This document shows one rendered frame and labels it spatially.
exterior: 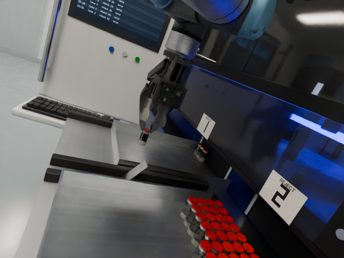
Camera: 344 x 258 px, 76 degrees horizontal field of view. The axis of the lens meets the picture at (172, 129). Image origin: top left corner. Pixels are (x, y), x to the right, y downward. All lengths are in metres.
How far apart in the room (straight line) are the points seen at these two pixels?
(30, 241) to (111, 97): 0.83
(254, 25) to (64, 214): 0.42
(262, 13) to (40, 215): 0.45
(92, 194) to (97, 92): 0.71
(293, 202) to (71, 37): 0.99
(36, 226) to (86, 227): 0.07
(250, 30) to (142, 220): 0.37
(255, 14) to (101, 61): 0.82
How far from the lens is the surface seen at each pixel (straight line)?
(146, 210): 0.48
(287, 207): 0.47
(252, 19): 0.38
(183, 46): 0.52
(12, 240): 1.57
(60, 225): 0.41
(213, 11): 0.32
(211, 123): 0.69
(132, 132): 0.80
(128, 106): 1.12
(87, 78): 1.11
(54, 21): 1.06
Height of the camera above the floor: 1.17
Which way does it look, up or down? 16 degrees down
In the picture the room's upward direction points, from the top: 23 degrees clockwise
